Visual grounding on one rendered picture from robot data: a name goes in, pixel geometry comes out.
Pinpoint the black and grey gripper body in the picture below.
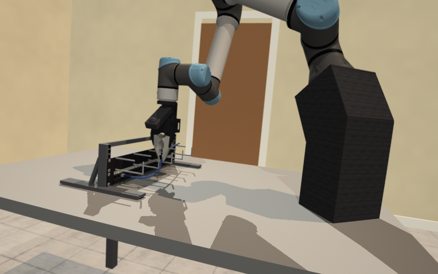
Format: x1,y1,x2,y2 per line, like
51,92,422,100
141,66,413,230
154,100,181,135

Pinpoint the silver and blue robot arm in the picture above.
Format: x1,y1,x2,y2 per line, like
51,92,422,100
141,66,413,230
145,0,354,130

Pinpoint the black metal rack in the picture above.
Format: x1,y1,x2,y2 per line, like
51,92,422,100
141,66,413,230
60,136,202,199

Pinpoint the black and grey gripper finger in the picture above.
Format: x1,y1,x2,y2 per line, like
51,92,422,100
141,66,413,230
161,128,175,162
151,129,164,160

